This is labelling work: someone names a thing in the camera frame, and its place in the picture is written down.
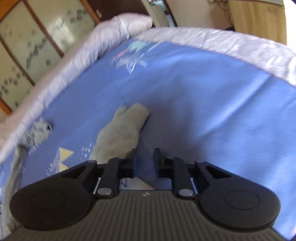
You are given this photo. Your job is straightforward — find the wooden frosted glass wardrobe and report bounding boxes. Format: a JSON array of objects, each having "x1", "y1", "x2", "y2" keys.
[{"x1": 1, "y1": 1, "x2": 147, "y2": 115}]

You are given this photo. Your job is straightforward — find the blue printed bed sheet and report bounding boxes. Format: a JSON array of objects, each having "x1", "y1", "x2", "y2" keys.
[{"x1": 7, "y1": 40, "x2": 295, "y2": 240}]

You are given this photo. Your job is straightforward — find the grey sweat pants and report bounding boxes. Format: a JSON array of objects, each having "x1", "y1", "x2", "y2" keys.
[{"x1": 89, "y1": 103, "x2": 149, "y2": 164}]

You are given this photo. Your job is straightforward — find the grey patterned cloth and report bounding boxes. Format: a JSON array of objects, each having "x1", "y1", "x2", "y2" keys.
[{"x1": 1, "y1": 120, "x2": 52, "y2": 227}]

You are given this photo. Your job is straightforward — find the beige curtain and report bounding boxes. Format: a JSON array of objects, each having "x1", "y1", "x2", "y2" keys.
[{"x1": 228, "y1": 1, "x2": 287, "y2": 45}]

